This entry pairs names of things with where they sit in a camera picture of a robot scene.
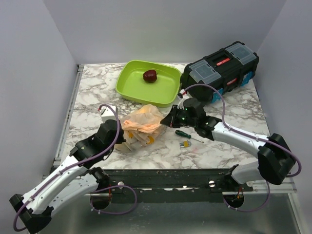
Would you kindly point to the green plastic tray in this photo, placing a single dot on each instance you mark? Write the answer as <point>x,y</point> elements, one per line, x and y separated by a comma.
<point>161,93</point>

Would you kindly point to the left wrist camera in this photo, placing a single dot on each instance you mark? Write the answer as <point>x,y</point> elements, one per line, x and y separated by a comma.
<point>108,113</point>

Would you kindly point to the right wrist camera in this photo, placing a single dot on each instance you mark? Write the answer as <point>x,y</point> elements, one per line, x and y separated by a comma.
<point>183,95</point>

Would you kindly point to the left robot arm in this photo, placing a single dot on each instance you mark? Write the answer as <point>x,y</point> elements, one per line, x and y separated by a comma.
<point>74,177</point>

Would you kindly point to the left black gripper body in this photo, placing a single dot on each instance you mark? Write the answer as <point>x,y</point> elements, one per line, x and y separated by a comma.
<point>121,138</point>

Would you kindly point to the hex key set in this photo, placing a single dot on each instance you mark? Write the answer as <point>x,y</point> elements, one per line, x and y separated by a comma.
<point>185,144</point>

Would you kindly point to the black mounting rail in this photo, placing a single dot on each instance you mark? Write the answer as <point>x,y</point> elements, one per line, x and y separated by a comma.
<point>170,186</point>

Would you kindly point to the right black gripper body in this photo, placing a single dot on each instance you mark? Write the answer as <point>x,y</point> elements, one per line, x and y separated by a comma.
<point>182,117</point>

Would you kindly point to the black toolbox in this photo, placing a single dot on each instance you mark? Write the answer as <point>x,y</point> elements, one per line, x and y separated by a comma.
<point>226,69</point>

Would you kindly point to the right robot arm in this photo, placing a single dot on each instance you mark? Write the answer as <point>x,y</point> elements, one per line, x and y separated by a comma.
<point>274,160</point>

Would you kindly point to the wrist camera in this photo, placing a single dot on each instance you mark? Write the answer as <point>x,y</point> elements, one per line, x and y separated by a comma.
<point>108,113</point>
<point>183,95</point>

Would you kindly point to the orange plastic bag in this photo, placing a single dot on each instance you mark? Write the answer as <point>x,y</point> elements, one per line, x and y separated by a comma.
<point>141,128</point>

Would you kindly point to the green handled screwdriver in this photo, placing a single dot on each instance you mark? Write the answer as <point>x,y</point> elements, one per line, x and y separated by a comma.
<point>185,135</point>

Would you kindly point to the red fake apple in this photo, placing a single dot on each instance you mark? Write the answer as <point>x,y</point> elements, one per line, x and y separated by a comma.
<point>150,76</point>

